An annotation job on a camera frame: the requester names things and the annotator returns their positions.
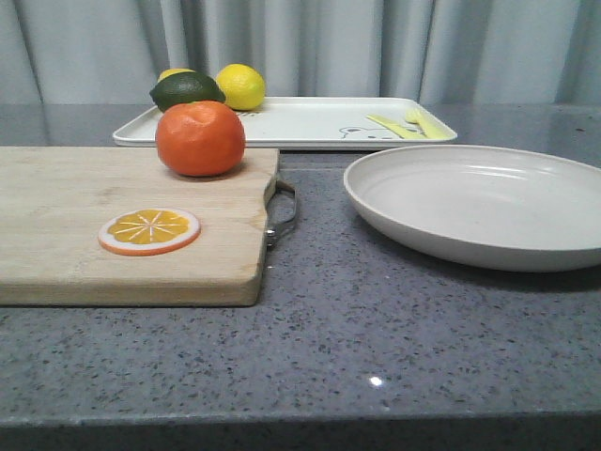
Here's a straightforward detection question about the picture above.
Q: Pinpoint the wooden cutting board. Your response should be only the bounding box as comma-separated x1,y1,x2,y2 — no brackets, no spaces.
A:
1,147,279,306

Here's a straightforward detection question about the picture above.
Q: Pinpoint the yellow plastic fork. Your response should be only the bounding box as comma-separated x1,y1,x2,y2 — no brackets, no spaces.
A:
405,108,453,140

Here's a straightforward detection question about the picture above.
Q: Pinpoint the yellow plastic knife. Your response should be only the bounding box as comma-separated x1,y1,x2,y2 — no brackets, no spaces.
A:
366,115,425,141

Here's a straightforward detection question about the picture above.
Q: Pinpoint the white rectangular tray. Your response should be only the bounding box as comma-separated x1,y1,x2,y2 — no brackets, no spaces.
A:
112,96,458,151

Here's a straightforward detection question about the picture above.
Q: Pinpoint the yellow lemon behind lime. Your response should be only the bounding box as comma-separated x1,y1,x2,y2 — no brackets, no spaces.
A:
157,68,193,82

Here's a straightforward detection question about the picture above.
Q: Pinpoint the green lime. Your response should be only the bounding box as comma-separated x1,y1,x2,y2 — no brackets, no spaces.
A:
149,71,225,112

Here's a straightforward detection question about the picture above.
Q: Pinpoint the yellow lemon right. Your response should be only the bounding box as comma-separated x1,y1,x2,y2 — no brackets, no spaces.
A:
216,64,266,111

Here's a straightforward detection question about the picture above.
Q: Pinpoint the beige round plate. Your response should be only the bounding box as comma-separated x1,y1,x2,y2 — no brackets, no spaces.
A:
344,145,600,272

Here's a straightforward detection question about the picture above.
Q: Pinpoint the metal cutting board handle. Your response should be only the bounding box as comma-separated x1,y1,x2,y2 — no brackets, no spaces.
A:
264,176,299,248

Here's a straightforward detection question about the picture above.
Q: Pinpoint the orange fruit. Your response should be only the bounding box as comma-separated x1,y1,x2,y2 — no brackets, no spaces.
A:
155,101,246,177

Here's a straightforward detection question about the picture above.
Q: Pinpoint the orange slice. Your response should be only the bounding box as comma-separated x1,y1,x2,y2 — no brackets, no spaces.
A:
98,208,201,257

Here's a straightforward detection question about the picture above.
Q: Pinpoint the grey curtain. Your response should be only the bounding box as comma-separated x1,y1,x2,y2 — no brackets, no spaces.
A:
1,1,600,104

